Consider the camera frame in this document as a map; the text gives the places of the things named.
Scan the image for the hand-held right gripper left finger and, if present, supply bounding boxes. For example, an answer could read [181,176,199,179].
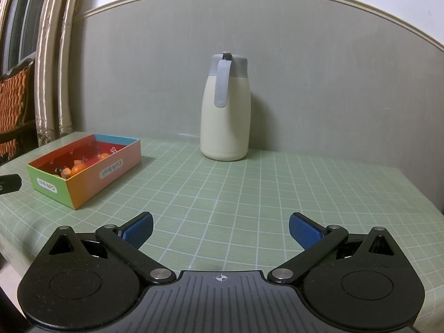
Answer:
[49,211,177,285]

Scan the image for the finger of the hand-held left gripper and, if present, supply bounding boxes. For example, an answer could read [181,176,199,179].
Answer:
[0,174,22,195]

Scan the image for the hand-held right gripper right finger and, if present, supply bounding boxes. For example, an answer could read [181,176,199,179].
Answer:
[267,211,396,285]

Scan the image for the colourful cardboard box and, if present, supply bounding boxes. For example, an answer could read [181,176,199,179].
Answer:
[27,134,142,211]

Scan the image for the green checked tablecloth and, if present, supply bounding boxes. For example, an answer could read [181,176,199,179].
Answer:
[0,132,444,333]

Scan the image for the wooden chair orange woven back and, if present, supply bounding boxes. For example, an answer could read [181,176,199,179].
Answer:
[0,59,37,166]

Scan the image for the beige striped curtain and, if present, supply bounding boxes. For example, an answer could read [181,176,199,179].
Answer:
[34,0,88,147]

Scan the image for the cream thermos jug grey lid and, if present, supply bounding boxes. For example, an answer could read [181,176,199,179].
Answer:
[200,52,251,162]

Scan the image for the window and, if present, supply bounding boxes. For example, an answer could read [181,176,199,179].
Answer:
[0,0,53,77]

